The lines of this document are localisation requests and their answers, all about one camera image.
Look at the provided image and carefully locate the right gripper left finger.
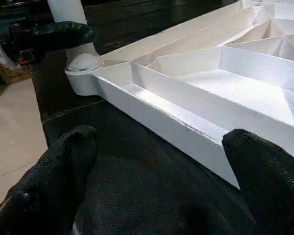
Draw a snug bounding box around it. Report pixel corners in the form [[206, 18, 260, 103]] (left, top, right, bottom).
[[0, 125, 99, 235]]

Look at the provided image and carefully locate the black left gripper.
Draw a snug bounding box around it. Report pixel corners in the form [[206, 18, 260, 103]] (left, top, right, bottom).
[[0, 21, 99, 65]]

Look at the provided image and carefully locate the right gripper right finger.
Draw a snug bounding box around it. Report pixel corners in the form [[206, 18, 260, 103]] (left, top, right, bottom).
[[221, 128, 294, 235]]

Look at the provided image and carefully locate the white plastic table leg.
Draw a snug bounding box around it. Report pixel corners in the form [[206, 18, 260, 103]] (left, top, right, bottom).
[[48, 0, 105, 73]]

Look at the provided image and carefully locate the white plastic table top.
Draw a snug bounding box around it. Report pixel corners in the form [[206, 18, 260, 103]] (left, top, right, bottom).
[[64, 0, 294, 190]]

